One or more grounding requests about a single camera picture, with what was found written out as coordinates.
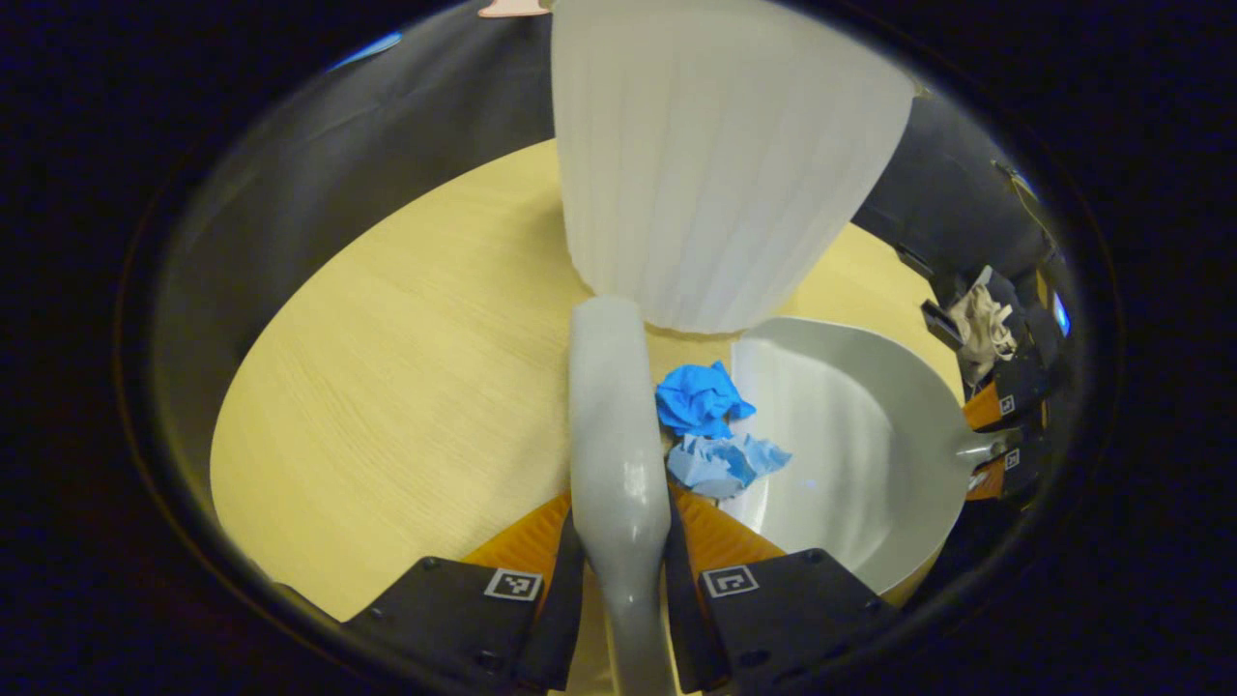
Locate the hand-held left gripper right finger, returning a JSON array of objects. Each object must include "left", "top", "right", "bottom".
[{"left": 662, "top": 483, "right": 900, "bottom": 695}]

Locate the black chair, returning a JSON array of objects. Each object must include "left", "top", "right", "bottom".
[{"left": 894, "top": 242, "right": 972, "bottom": 351}]

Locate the white ribbed garbage bin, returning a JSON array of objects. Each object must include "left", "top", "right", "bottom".
[{"left": 549, "top": 0, "right": 917, "bottom": 334}]

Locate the white plastic dustpan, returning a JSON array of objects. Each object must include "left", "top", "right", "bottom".
[{"left": 720, "top": 317, "right": 1025, "bottom": 595}]

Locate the wooden desktop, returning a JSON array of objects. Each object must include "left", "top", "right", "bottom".
[{"left": 210, "top": 138, "right": 967, "bottom": 696}]

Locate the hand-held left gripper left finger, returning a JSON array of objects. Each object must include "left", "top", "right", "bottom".
[{"left": 343, "top": 491, "right": 587, "bottom": 693}]

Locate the beige crumpled cloth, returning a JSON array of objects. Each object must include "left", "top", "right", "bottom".
[{"left": 947, "top": 285, "right": 1016, "bottom": 388}]

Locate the dark blue paper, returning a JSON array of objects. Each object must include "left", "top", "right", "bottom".
[{"left": 655, "top": 361, "right": 758, "bottom": 441}]

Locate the black backdrop cloth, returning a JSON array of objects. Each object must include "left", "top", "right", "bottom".
[{"left": 150, "top": 0, "right": 1064, "bottom": 484}]

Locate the light blue paper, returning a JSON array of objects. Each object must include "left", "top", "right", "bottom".
[{"left": 665, "top": 432, "right": 793, "bottom": 501}]

